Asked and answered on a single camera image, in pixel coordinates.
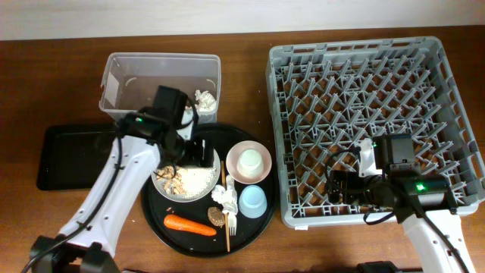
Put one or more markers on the orange carrot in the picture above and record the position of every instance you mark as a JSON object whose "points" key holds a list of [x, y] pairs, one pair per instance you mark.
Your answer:
{"points": [[177, 223]]}

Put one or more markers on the white plastic fork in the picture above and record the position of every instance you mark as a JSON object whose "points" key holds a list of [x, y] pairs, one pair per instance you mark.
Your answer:
{"points": [[232, 223]]}

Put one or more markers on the grey plastic dishwasher rack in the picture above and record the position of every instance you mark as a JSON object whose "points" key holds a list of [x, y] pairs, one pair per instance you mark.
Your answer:
{"points": [[327, 97]]}

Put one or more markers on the round black tray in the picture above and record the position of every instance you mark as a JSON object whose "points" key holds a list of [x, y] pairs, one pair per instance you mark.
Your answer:
{"points": [[155, 206]]}

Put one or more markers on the white napkin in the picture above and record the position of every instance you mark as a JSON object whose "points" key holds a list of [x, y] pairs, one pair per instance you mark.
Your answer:
{"points": [[226, 198]]}

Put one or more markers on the wooden chopstick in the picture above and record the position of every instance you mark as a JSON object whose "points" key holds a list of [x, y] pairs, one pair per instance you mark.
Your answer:
{"points": [[227, 229]]}

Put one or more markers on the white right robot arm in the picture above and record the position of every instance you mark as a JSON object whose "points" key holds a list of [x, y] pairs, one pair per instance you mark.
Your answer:
{"points": [[423, 205]]}

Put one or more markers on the white plastic cup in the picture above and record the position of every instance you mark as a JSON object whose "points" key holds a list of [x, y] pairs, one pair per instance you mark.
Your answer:
{"points": [[250, 163]]}

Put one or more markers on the crumpled white tissue in bin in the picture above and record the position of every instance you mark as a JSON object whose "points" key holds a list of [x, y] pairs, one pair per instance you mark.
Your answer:
{"points": [[205, 101]]}

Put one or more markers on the clear plastic waste bin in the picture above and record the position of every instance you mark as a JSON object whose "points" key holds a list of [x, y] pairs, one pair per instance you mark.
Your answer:
{"points": [[131, 79]]}

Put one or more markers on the rectangular black tray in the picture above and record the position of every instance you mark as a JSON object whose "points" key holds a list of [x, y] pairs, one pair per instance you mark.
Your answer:
{"points": [[74, 155]]}

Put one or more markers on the grey bowl with food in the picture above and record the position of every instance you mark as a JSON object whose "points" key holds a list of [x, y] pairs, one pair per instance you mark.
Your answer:
{"points": [[186, 184]]}

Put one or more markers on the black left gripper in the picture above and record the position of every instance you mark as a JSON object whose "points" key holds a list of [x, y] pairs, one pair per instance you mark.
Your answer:
{"points": [[194, 154]]}

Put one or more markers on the pink plastic bowl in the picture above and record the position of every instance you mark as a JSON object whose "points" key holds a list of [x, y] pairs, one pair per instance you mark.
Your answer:
{"points": [[232, 159]]}

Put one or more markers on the light blue plastic cup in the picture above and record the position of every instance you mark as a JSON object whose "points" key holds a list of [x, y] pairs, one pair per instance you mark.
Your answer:
{"points": [[252, 202]]}

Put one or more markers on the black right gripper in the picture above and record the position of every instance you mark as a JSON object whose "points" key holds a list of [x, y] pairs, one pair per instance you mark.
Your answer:
{"points": [[350, 180]]}

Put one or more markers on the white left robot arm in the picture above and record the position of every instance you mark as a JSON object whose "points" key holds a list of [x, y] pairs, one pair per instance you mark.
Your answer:
{"points": [[145, 139]]}

